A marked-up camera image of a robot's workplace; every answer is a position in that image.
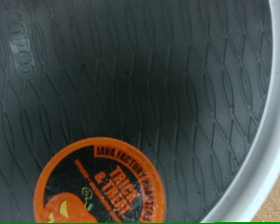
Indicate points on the orange Java Factory coffee pod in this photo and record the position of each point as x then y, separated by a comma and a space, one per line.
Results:
99, 183

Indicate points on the white two-tier turntable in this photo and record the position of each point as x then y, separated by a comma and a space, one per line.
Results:
146, 77

